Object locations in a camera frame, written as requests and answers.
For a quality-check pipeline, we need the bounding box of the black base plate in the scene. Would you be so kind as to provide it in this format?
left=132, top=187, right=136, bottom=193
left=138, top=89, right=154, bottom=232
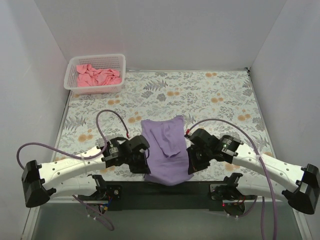
left=78, top=181, right=223, bottom=212

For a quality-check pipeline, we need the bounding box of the purple t shirt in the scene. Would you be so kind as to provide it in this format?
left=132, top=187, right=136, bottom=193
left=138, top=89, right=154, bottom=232
left=141, top=115, right=193, bottom=186

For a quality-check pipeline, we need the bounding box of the floral table mat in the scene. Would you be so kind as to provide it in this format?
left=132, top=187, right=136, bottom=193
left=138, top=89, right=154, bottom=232
left=48, top=70, right=281, bottom=182

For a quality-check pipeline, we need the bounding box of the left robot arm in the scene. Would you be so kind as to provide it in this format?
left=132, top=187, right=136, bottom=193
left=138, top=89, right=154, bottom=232
left=21, top=135, right=150, bottom=208

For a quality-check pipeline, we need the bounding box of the white plastic basket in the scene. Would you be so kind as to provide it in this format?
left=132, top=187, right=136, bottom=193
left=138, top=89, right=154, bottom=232
left=63, top=54, right=126, bottom=95

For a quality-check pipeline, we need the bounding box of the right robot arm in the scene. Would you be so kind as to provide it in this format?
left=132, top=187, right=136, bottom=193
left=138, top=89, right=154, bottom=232
left=185, top=128, right=320, bottom=215

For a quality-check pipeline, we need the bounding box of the pink t shirt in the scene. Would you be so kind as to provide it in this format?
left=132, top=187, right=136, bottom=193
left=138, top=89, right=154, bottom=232
left=76, top=64, right=122, bottom=88

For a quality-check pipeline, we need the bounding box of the aluminium rail frame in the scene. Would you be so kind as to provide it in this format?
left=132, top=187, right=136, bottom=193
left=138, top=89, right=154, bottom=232
left=31, top=194, right=86, bottom=205

